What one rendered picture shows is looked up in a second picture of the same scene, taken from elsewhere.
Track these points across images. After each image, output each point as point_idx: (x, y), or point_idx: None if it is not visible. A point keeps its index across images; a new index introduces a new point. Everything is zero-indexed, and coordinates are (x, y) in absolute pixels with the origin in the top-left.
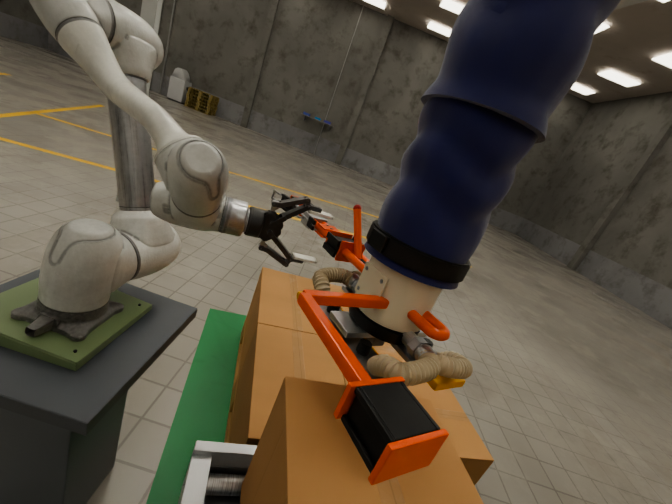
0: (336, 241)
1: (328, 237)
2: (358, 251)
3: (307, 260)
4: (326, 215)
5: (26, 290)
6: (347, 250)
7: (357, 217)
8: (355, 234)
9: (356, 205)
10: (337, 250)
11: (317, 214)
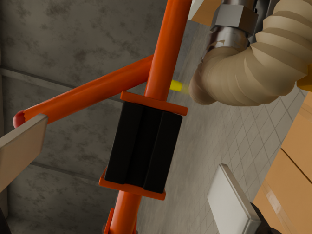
0: (127, 113)
1: (124, 168)
2: (141, 60)
3: (231, 180)
4: (25, 122)
5: None
6: (147, 84)
7: (48, 100)
8: (97, 86)
9: (14, 118)
10: (156, 110)
11: (13, 134)
